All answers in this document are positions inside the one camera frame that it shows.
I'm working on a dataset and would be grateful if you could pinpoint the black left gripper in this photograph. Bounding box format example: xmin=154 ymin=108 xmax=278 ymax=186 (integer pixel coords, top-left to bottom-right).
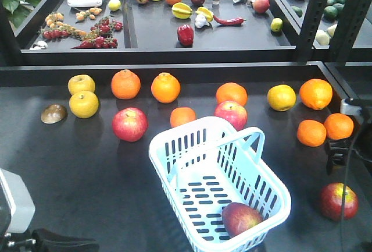
xmin=1 ymin=169 xmax=99 ymax=251

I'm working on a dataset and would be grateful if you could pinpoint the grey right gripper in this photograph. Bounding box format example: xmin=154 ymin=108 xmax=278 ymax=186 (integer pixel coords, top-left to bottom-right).
xmin=325 ymin=98 xmax=371 ymax=174

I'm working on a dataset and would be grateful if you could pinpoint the dark red apple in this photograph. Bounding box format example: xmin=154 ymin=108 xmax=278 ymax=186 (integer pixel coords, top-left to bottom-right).
xmin=221 ymin=202 xmax=263 ymax=237
xmin=319 ymin=182 xmax=359 ymax=221

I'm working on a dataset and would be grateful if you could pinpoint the light blue plastic basket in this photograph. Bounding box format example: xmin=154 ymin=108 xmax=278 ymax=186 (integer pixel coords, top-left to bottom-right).
xmin=149 ymin=116 xmax=291 ymax=251

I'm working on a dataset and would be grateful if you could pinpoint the dark red apple front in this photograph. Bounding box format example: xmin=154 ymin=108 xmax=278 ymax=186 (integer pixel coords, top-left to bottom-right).
xmin=221 ymin=202 xmax=263 ymax=237

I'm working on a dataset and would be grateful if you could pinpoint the small orange front right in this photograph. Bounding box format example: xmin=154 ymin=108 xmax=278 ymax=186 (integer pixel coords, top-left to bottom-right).
xmin=324 ymin=113 xmax=354 ymax=140

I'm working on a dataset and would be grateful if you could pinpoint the small orange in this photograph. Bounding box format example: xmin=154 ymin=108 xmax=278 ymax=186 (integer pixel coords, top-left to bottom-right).
xmin=324 ymin=113 xmax=354 ymax=140
xmin=297 ymin=119 xmax=327 ymax=147

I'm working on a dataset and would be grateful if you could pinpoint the small orange front left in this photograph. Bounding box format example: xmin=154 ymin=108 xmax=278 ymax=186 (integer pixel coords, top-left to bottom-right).
xmin=297 ymin=119 xmax=327 ymax=147

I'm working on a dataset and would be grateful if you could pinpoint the large orange right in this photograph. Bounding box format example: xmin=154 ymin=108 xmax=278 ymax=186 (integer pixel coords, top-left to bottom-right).
xmin=299 ymin=79 xmax=333 ymax=110

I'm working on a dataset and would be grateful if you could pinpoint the yellow orange citrus fruit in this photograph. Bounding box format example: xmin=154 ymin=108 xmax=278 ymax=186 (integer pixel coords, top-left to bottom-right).
xmin=267 ymin=84 xmax=296 ymax=112

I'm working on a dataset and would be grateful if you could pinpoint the brown mushroom cap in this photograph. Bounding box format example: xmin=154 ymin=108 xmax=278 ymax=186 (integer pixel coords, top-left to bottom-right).
xmin=40 ymin=104 xmax=67 ymax=124

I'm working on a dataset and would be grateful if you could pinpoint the pink red apple right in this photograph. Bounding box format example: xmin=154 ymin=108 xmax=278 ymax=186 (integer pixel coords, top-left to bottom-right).
xmin=214 ymin=101 xmax=248 ymax=131

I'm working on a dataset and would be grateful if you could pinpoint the pink red apple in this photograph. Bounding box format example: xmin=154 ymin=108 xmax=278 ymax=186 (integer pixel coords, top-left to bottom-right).
xmin=112 ymin=107 xmax=148 ymax=142
xmin=214 ymin=101 xmax=248 ymax=131

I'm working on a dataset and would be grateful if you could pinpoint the orange behind pink apple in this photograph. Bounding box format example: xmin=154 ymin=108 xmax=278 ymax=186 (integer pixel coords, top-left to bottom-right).
xmin=216 ymin=82 xmax=248 ymax=106

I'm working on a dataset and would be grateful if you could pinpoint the yellow pear front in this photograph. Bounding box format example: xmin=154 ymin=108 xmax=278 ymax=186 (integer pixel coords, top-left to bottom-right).
xmin=69 ymin=91 xmax=99 ymax=119

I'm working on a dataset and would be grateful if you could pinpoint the yellow pear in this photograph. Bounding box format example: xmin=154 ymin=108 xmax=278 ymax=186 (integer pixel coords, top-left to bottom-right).
xmin=69 ymin=91 xmax=99 ymax=119
xmin=67 ymin=74 xmax=95 ymax=95

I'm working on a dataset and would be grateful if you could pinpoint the pink red apple left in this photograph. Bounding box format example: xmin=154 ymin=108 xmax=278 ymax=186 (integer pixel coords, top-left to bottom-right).
xmin=112 ymin=107 xmax=148 ymax=142

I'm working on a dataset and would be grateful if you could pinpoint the yellow pear back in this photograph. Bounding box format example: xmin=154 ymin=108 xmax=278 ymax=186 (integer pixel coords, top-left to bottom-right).
xmin=67 ymin=74 xmax=95 ymax=95

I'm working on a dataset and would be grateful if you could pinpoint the red chili pepper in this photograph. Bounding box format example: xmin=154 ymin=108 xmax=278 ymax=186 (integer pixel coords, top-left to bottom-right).
xmin=213 ymin=15 xmax=246 ymax=26

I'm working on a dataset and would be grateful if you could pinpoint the wooden black-framed display stand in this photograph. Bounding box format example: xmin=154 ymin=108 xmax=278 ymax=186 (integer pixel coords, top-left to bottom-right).
xmin=1 ymin=0 xmax=371 ymax=251

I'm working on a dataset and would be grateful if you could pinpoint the garlic bulb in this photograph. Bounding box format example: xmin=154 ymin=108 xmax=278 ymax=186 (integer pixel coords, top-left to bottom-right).
xmin=195 ymin=14 xmax=210 ymax=29

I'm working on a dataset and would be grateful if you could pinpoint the red bell pepper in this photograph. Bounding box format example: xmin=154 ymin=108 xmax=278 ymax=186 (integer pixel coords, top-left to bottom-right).
xmin=177 ymin=24 xmax=194 ymax=47

